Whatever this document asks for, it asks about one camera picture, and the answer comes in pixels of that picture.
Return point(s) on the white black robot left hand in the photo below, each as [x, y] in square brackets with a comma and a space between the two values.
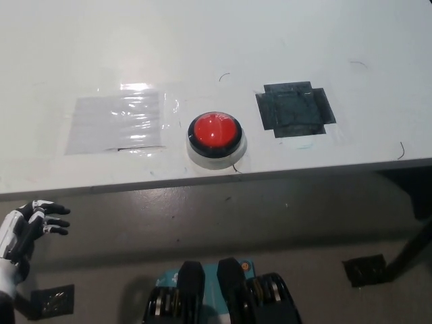
[23, 229]

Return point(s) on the black tape patch on table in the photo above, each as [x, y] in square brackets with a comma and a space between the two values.
[295, 109]

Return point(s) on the grey paper sheet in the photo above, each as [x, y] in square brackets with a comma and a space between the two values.
[114, 125]

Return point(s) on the clear plastic tape film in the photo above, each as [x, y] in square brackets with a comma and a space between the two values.
[170, 104]

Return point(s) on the red dome push button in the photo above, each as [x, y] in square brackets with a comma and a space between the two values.
[216, 133]

